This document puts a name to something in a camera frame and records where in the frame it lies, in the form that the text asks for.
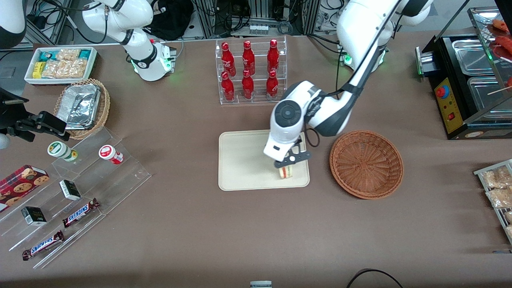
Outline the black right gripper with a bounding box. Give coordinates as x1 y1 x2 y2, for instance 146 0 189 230
0 87 71 143

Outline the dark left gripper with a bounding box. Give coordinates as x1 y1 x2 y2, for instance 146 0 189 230
274 140 312 169

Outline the aluminium foil tray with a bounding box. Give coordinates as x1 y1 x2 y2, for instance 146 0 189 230
56 83 101 130

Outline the beige plastic tray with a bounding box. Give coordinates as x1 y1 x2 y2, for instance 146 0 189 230
218 129 310 192

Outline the round brown wicker basket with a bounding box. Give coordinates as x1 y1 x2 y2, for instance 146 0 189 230
329 130 404 200

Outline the light wicker basket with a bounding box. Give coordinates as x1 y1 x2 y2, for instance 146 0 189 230
54 78 111 140

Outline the green lid cup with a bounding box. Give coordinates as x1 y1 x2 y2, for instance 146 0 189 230
47 141 79 162

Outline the white snack bin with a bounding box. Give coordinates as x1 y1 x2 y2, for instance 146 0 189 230
24 46 98 86

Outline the red cookie box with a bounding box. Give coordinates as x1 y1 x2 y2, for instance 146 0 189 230
0 164 50 213

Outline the clear rice cracker bag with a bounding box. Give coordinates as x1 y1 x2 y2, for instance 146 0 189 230
56 48 81 62
42 59 88 79

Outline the small black box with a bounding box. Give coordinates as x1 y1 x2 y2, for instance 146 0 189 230
20 206 48 227
59 179 82 201

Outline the red cola bottle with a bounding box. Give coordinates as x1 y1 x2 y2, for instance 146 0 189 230
242 40 256 76
267 39 280 74
221 71 236 102
221 42 237 77
266 70 279 101
241 69 255 100

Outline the red lid cup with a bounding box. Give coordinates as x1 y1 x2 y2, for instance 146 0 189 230
98 144 124 165

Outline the clear acrylic stepped display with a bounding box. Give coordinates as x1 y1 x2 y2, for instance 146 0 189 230
0 127 152 270

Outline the Snickers chocolate bar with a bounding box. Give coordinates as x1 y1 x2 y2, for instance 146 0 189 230
62 198 100 228
22 230 65 261

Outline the clear acrylic bottle rack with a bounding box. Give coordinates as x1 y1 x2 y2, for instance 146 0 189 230
215 36 288 106

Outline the silver metal box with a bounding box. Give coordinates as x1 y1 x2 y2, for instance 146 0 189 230
416 46 441 77

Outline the black hot dog machine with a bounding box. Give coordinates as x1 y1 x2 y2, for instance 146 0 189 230
416 6 512 140

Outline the black bag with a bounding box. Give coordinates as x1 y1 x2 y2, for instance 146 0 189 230
145 0 195 41

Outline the steel pan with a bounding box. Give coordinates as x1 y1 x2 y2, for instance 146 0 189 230
452 39 493 75
467 76 512 113

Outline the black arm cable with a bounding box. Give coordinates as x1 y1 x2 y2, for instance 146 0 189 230
303 0 402 148

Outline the black table cable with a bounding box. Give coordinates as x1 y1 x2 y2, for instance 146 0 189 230
346 268 405 288

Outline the wire rack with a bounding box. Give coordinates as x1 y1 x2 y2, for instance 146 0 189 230
474 159 512 245

